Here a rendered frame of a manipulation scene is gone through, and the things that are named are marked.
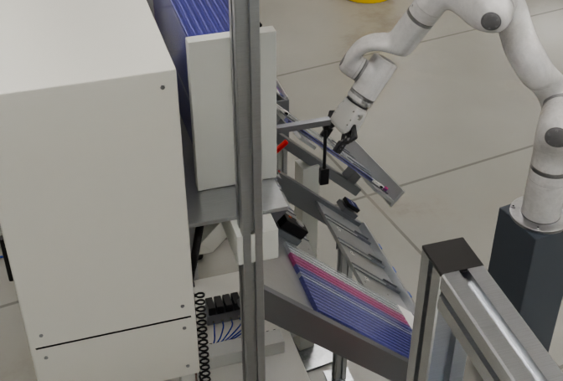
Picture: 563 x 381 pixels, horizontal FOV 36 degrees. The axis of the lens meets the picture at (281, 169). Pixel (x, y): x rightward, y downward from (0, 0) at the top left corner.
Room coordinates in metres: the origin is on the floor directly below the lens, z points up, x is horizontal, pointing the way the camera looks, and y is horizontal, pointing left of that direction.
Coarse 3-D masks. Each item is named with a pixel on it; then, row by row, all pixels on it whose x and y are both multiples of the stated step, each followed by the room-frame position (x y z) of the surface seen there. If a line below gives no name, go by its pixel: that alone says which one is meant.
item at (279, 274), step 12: (288, 204) 1.84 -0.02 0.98; (312, 252) 1.65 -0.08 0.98; (264, 264) 1.41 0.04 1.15; (276, 264) 1.45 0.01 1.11; (288, 264) 1.49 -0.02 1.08; (264, 276) 1.36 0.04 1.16; (276, 276) 1.39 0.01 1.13; (288, 276) 1.43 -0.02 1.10; (276, 288) 1.34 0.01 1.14; (288, 288) 1.38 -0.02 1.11; (300, 288) 1.41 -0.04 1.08; (300, 300) 1.36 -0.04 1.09
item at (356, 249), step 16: (320, 208) 2.00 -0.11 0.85; (336, 224) 1.95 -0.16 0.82; (352, 224) 2.05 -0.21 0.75; (336, 240) 1.85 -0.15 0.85; (352, 240) 1.92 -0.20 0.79; (352, 256) 1.80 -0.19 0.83; (368, 256) 1.88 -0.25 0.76; (368, 272) 1.77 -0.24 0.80; (384, 272) 1.85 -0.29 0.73; (384, 288) 1.74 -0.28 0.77; (400, 304) 1.71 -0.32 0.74
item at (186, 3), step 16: (160, 0) 1.78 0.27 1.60; (176, 0) 1.64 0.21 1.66; (192, 0) 1.64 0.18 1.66; (208, 0) 1.64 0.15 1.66; (224, 0) 1.64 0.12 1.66; (160, 16) 1.80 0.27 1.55; (176, 16) 1.59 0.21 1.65; (192, 16) 1.56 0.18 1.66; (208, 16) 1.57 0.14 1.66; (224, 16) 1.56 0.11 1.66; (160, 32) 1.82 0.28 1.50; (176, 32) 1.60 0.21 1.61; (192, 32) 1.49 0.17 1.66; (208, 32) 1.49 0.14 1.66; (176, 48) 1.62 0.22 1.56; (176, 64) 1.64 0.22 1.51
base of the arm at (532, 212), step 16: (528, 176) 2.16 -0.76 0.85; (528, 192) 2.14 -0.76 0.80; (544, 192) 2.10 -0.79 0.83; (560, 192) 2.10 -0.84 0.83; (512, 208) 2.17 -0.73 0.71; (528, 208) 2.12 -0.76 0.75; (544, 208) 2.09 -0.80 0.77; (560, 208) 2.11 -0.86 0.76; (528, 224) 2.09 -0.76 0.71; (544, 224) 2.09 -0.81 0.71; (560, 224) 2.09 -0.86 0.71
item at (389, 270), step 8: (360, 224) 2.07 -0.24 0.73; (368, 232) 2.03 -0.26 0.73; (368, 240) 2.00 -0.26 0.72; (376, 248) 1.96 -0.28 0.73; (376, 256) 1.93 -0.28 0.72; (384, 256) 1.91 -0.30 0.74; (384, 264) 1.89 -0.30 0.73; (392, 272) 1.85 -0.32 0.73; (392, 280) 1.82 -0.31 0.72; (400, 288) 1.78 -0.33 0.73; (400, 296) 1.76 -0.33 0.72; (408, 296) 1.75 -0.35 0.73; (408, 304) 1.72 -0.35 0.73
